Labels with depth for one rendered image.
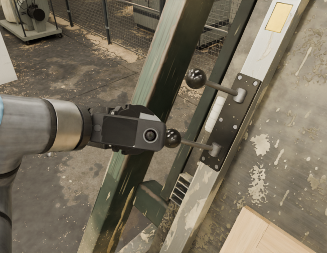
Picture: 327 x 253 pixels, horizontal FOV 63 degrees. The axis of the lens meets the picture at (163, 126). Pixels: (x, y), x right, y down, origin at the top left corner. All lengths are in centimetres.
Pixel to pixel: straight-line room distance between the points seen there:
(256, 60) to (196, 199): 31
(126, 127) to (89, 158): 223
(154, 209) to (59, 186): 173
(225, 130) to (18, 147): 37
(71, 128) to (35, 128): 5
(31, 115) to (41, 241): 188
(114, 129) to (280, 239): 37
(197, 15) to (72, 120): 45
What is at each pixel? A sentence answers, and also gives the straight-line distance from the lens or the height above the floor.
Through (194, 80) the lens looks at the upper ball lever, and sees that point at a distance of 47.
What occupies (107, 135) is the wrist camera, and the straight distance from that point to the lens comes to 41.
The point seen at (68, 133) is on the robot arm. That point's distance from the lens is 38.
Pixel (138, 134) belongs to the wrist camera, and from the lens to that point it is 40.
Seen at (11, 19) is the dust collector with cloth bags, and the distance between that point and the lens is 626.
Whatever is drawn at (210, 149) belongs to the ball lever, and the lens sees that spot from 55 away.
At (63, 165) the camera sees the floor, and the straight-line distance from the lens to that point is 263.
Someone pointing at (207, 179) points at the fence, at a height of 133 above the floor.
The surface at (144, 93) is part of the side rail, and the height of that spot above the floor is 143.
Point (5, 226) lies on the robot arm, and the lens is 37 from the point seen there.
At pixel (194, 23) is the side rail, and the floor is 157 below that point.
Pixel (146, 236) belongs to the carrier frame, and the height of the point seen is 79.
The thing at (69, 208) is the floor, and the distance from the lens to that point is 230.
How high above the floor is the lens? 177
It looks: 38 degrees down
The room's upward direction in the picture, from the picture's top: straight up
